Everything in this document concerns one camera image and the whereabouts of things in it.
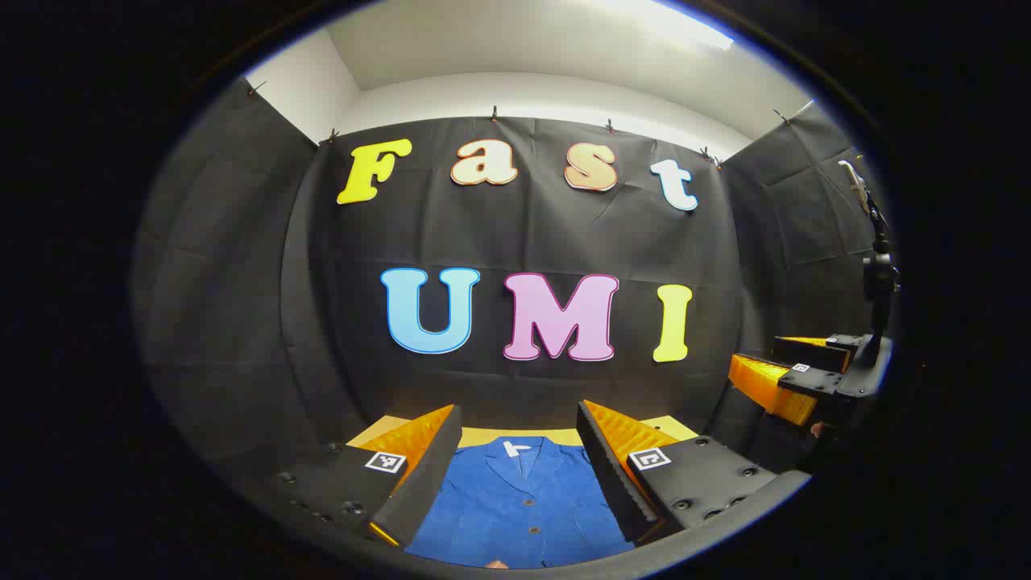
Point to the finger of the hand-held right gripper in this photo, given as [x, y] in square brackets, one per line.
[805, 354]
[809, 380]

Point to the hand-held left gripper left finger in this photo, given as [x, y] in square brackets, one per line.
[427, 475]

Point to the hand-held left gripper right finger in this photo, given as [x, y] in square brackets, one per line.
[612, 475]

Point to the row of black cloth clips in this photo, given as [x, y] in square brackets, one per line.
[494, 113]

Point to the black backdrop cloth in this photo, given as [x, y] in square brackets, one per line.
[523, 234]

